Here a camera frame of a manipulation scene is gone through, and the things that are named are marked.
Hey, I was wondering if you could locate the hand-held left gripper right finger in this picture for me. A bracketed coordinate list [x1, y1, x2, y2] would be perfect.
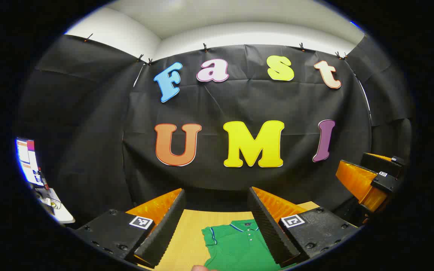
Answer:
[247, 186, 359, 268]

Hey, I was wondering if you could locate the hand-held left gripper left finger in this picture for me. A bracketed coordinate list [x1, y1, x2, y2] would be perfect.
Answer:
[75, 188, 186, 268]

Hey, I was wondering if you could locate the green T-shirt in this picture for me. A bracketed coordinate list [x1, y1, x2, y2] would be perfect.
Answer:
[201, 219, 289, 271]

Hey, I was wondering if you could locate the white side desk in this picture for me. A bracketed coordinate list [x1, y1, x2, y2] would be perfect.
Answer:
[34, 187, 75, 224]

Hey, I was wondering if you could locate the black backdrop cloth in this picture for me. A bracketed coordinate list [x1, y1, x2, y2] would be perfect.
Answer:
[15, 34, 415, 226]

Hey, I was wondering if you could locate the computer monitor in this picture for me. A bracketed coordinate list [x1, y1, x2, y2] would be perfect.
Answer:
[15, 139, 46, 187]

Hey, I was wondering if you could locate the row of small black clips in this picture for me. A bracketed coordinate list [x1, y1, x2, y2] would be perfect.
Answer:
[83, 33, 349, 65]

